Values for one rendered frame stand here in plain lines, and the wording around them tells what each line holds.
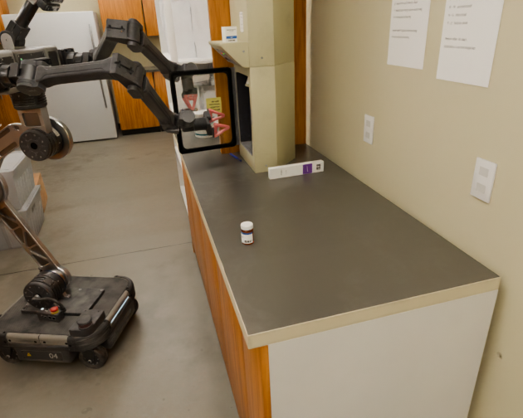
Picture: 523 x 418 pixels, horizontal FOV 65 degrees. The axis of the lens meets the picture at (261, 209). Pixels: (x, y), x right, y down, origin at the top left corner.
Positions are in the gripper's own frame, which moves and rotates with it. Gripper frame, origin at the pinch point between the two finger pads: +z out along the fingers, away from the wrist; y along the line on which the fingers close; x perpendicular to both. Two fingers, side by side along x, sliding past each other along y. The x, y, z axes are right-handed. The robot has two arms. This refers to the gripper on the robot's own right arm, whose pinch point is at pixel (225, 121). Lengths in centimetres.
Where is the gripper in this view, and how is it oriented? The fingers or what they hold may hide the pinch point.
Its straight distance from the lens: 191.4
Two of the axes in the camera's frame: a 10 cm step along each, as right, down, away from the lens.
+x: -0.7, 7.0, 7.1
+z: 9.6, -1.5, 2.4
